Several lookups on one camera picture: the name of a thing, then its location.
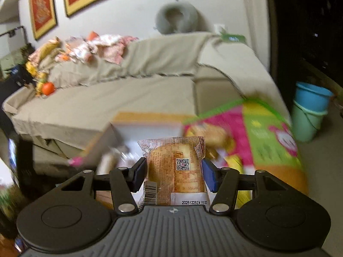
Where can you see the colourful cartoon play mat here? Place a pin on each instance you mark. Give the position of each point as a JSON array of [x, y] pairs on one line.
[[268, 139]]

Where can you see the orange ball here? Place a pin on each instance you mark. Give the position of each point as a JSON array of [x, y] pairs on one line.
[[48, 88]]

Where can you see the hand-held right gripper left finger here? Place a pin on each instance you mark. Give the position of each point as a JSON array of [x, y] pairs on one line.
[[140, 175]]

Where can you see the yellow green snack packet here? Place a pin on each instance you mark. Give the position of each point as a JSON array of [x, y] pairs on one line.
[[237, 163]]

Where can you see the beige covered sofa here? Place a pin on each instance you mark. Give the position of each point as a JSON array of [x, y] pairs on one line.
[[107, 99]]

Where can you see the pink gift box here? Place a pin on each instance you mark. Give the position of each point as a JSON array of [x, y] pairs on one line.
[[150, 129]]

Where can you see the white wall socket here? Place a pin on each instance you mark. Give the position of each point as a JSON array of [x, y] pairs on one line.
[[220, 28]]

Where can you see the beige leather sofa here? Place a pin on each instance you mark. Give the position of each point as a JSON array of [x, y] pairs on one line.
[[214, 93]]

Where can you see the blue plastic basin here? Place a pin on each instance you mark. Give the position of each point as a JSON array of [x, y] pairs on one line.
[[312, 96]]

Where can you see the grey neck pillow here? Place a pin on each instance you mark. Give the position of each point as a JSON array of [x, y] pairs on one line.
[[189, 18]]

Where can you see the green plastic basin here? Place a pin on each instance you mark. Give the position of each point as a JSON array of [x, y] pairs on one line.
[[306, 125]]

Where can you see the orange printed bread packet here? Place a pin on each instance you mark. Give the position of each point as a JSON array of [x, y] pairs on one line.
[[171, 166]]

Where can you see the pink floral clothes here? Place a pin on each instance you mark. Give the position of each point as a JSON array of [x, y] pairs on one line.
[[107, 45]]

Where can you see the small yellow plush toy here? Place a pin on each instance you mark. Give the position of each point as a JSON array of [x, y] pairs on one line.
[[36, 75]]

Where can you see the cream curtain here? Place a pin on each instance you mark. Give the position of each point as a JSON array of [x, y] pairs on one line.
[[257, 18]]

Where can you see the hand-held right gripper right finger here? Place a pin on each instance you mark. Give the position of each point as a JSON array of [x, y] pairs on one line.
[[209, 174]]

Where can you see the green digital clock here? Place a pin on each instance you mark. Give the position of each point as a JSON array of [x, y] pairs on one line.
[[232, 38]]

